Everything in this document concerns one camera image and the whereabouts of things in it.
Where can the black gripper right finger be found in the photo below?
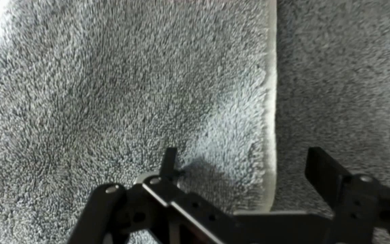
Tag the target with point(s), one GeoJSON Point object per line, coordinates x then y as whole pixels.
{"type": "Point", "coordinates": [360, 202]}

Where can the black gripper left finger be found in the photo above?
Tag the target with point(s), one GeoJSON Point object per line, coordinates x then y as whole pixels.
{"type": "Point", "coordinates": [157, 206]}

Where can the grey-blue terry towel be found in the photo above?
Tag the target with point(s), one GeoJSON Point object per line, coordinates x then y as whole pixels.
{"type": "Point", "coordinates": [93, 91]}

